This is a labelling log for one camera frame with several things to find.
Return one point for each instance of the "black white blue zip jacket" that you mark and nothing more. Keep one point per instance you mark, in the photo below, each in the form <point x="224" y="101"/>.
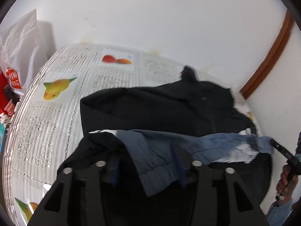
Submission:
<point x="152" y="108"/>

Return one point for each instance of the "red paper bag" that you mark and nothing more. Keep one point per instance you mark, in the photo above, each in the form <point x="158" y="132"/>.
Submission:
<point x="4" y="94"/>

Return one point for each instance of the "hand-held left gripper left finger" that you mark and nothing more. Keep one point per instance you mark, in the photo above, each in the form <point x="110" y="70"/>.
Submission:
<point x="114" y="173"/>

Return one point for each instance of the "white plastic shopping bag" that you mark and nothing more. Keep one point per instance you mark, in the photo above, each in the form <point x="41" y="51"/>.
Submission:
<point x="18" y="51"/>

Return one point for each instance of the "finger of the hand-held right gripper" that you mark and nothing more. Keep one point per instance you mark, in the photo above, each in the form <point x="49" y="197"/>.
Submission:
<point x="275" y="144"/>

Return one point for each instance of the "brown wooden door frame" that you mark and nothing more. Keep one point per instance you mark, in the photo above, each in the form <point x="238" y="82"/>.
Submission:
<point x="270" y="58"/>

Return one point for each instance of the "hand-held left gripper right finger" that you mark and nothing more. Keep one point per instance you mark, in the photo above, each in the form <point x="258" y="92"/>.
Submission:
<point x="197" y="177"/>

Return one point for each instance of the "person's right forearm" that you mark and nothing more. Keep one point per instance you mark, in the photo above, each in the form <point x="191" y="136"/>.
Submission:
<point x="278" y="213"/>

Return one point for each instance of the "fruit print lace tablecloth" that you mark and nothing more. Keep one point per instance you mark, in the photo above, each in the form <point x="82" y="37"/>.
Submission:
<point x="47" y="127"/>

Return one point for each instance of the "person's right hand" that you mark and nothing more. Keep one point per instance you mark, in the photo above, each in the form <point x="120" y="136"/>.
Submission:
<point x="284" y="181"/>

